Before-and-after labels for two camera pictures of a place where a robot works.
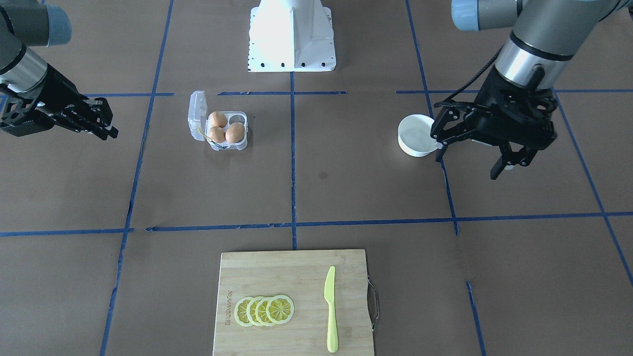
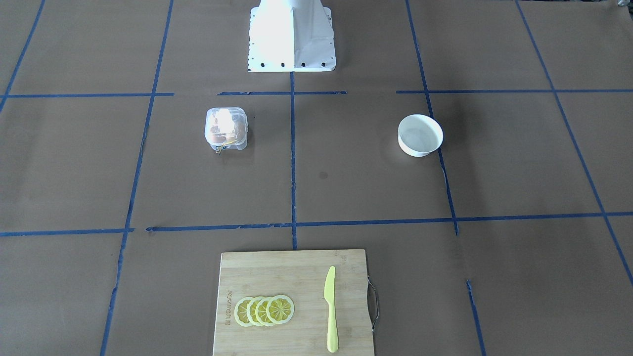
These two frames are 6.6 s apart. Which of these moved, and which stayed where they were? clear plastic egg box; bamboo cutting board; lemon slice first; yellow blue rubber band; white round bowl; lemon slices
Moved: yellow blue rubber band; clear plastic egg box
Stayed: bamboo cutting board; white round bowl; lemon slices; lemon slice first
